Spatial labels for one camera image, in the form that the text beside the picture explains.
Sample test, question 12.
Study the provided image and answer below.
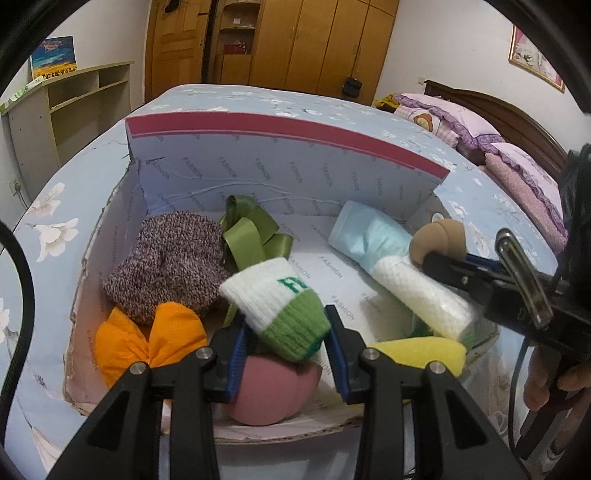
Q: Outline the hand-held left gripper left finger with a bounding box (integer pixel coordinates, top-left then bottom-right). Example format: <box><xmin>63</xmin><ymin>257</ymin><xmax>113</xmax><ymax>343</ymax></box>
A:
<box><xmin>46</xmin><ymin>318</ymin><xmax>251</xmax><ymax>480</ymax></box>

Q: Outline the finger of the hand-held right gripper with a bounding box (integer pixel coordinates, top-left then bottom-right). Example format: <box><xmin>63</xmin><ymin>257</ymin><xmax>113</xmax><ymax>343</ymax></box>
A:
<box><xmin>463</xmin><ymin>250</ymin><xmax>505</xmax><ymax>278</ymax></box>
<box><xmin>421</xmin><ymin>248</ymin><xmax>498</xmax><ymax>315</ymax></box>

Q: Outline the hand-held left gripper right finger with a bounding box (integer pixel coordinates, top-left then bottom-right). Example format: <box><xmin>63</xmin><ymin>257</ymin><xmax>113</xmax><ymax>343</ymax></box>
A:
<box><xmin>324</xmin><ymin>304</ymin><xmax>528</xmax><ymax>480</ymax></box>

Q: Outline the white towel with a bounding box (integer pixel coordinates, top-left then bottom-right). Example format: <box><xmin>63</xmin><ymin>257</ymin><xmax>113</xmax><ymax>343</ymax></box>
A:
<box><xmin>372</xmin><ymin>255</ymin><xmax>484</xmax><ymax>343</ymax></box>

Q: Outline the pink makeup sponge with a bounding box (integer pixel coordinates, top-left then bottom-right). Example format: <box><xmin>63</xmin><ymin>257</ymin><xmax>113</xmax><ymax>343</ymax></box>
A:
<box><xmin>228</xmin><ymin>354</ymin><xmax>322</xmax><ymax>426</ymax></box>

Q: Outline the tan sponge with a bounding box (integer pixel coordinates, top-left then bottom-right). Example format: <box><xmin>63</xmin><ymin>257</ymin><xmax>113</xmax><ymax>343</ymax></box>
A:
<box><xmin>409</xmin><ymin>219</ymin><xmax>465</xmax><ymax>269</ymax></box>

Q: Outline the white green knit sock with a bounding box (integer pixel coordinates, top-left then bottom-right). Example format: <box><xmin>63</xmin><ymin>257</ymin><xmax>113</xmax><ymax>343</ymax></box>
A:
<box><xmin>218</xmin><ymin>257</ymin><xmax>332</xmax><ymax>366</ymax></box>

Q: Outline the yellow sponge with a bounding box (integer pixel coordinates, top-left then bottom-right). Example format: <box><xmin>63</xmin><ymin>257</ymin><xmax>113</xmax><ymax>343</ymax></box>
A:
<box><xmin>368</xmin><ymin>336</ymin><xmax>468</xmax><ymax>378</ymax></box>

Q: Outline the orange cloth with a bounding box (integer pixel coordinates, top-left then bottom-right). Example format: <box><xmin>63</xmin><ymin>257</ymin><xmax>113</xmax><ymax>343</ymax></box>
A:
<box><xmin>95</xmin><ymin>301</ymin><xmax>209</xmax><ymax>391</ymax></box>

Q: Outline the brown knitted hat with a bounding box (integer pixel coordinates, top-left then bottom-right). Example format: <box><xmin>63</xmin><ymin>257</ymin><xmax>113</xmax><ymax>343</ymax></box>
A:
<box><xmin>102</xmin><ymin>211</ymin><xmax>230</xmax><ymax>326</ymax></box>

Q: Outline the green ribbon bow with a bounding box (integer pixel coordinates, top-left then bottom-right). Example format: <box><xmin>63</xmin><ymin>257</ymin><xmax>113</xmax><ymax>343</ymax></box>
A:
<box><xmin>218</xmin><ymin>194</ymin><xmax>295</xmax><ymax>334</ymax></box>

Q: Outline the white cardboard box pink rim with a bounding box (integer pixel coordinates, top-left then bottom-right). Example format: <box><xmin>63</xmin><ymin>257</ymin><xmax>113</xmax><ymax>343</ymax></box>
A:
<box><xmin>62</xmin><ymin>111</ymin><xmax>560</xmax><ymax>446</ymax></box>

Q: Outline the person's right hand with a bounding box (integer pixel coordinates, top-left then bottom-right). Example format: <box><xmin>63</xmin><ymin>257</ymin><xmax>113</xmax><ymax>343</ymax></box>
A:
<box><xmin>523</xmin><ymin>344</ymin><xmax>591</xmax><ymax>412</ymax></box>

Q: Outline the metal spring clip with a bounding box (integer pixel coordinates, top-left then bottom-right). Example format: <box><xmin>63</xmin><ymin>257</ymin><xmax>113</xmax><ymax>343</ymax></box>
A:
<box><xmin>495</xmin><ymin>229</ymin><xmax>556</xmax><ymax>329</ymax></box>

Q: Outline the pink dotted pillow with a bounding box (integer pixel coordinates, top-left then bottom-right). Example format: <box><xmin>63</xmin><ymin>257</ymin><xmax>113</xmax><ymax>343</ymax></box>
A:
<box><xmin>484</xmin><ymin>152</ymin><xmax>568</xmax><ymax>254</ymax></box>

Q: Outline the purple frilled pillow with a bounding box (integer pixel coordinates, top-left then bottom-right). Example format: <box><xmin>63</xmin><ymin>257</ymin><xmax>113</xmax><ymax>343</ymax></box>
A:
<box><xmin>489</xmin><ymin>142</ymin><xmax>570</xmax><ymax>241</ymax></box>
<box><xmin>396</xmin><ymin>92</ymin><xmax>505</xmax><ymax>151</ymax></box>

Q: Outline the cartoon print pillow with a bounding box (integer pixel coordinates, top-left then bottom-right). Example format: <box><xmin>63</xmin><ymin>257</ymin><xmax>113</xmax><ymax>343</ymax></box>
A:
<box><xmin>396</xmin><ymin>104</ymin><xmax>459</xmax><ymax>140</ymax></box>

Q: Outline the dark wooden headboard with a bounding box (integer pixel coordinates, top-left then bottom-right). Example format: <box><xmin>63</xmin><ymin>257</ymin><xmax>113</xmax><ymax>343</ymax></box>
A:
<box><xmin>424</xmin><ymin>79</ymin><xmax>572</xmax><ymax>186</ymax></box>

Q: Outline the bed with blue floral sheet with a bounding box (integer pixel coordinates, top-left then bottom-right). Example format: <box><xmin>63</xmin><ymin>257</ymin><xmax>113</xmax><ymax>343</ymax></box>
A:
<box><xmin>0</xmin><ymin>83</ymin><xmax>574</xmax><ymax>480</ymax></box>

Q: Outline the wooden wardrobe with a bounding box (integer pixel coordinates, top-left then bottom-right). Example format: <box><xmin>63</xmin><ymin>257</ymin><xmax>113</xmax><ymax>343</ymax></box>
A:
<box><xmin>202</xmin><ymin>0</ymin><xmax>401</xmax><ymax>108</ymax></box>

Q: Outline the beige shelf unit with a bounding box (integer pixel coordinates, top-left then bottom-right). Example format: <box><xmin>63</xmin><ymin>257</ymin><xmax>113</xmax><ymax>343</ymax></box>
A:
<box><xmin>0</xmin><ymin>61</ymin><xmax>136</xmax><ymax>186</ymax></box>

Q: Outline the wooden door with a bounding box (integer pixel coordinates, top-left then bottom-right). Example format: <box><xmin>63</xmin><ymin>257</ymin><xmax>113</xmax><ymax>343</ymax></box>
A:
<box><xmin>144</xmin><ymin>0</ymin><xmax>214</xmax><ymax>103</ymax></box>

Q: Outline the green and white packet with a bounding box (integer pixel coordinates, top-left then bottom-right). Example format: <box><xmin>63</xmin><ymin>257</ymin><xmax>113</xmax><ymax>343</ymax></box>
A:
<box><xmin>1</xmin><ymin>78</ymin><xmax>45</xmax><ymax>106</ymax></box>

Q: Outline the blue and yellow painting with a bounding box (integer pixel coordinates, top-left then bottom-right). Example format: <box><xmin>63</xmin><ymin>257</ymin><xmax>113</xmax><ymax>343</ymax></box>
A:
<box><xmin>30</xmin><ymin>35</ymin><xmax>77</xmax><ymax>80</ymax></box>

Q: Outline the thin black cable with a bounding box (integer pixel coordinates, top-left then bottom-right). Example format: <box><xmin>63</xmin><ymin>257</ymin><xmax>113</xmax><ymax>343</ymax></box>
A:
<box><xmin>509</xmin><ymin>336</ymin><xmax>533</xmax><ymax>417</ymax></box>

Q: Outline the framed wall picture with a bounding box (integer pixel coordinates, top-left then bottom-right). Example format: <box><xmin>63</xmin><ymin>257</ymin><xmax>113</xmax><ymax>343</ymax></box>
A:
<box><xmin>508</xmin><ymin>24</ymin><xmax>567</xmax><ymax>94</ymax></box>

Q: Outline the thick black braided cable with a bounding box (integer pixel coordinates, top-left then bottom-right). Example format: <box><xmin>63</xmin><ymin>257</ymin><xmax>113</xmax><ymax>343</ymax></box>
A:
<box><xmin>0</xmin><ymin>220</ymin><xmax>37</xmax><ymax>403</ymax></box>

